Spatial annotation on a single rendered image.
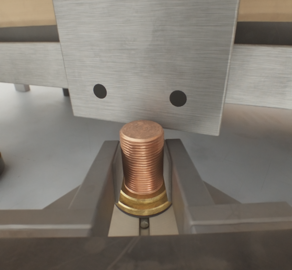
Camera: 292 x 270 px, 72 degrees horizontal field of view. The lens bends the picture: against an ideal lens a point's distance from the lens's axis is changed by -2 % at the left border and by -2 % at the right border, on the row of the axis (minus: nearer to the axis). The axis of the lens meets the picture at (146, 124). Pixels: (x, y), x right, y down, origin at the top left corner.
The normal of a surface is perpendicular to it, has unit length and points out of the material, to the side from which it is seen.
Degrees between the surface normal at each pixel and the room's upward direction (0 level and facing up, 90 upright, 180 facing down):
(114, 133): 180
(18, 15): 90
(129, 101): 90
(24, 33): 90
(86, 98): 90
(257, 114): 180
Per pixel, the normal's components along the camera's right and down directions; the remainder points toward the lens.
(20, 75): -0.32, 0.43
